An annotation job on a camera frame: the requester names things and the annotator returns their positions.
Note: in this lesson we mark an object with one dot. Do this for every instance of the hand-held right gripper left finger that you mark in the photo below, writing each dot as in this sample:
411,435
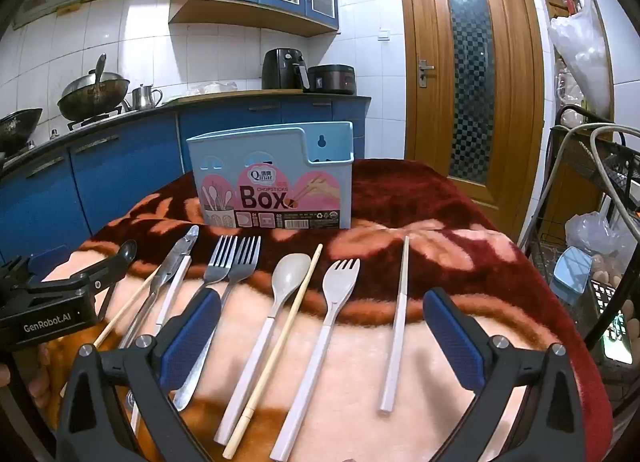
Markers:
192,337

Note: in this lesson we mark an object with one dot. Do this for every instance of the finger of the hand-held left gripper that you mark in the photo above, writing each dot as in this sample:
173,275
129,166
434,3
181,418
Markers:
105,272

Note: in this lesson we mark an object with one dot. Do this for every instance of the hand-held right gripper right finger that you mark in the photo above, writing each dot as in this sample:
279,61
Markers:
455,342

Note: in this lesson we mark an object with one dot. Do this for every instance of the small metal spoon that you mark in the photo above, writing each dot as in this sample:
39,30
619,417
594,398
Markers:
129,249

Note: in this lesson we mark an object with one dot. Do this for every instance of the wooden chopstick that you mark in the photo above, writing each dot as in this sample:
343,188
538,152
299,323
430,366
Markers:
295,307
130,307

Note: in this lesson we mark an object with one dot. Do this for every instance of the metal fork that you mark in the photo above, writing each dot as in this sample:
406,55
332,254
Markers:
245,267
220,267

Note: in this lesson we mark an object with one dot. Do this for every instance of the light blue chopstick box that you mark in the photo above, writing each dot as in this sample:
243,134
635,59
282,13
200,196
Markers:
320,192

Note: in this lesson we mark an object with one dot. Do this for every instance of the person's left hand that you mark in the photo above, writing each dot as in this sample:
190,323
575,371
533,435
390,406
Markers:
40,372

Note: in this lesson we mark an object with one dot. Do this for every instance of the blue base cabinets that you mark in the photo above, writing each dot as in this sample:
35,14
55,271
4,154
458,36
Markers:
125,176

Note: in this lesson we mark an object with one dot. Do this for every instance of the gas stove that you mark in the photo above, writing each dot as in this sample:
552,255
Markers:
95,119

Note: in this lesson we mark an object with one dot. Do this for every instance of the red floral blanket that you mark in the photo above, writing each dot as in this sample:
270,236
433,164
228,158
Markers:
425,192

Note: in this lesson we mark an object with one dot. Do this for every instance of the black frying pan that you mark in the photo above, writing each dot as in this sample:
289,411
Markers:
17,126

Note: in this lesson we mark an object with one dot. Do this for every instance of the crumpled clear plastic bag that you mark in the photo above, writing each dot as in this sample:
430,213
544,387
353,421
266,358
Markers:
595,237

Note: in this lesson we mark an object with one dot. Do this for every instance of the dark metal wok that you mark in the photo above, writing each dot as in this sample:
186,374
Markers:
92,94

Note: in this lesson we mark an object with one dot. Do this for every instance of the metal kettle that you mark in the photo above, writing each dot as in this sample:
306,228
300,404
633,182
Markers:
145,97

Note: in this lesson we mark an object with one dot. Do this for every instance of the wooden door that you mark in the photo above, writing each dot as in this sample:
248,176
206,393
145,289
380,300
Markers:
430,141

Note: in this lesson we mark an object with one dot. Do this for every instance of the metal spatula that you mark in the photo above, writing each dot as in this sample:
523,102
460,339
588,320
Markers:
100,69

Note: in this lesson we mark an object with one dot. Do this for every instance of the clear plastic food bag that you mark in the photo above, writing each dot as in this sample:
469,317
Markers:
212,88

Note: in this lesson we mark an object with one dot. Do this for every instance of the black air fryer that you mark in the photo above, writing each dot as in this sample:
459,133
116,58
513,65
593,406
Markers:
280,69

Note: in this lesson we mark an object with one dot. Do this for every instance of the dark rice cooker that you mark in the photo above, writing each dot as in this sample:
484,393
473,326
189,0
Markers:
332,79

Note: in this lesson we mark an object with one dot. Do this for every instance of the white hanging plastic bag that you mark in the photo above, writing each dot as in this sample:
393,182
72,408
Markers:
582,56

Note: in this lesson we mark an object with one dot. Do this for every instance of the white light switch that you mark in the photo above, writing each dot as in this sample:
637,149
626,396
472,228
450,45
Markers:
384,34

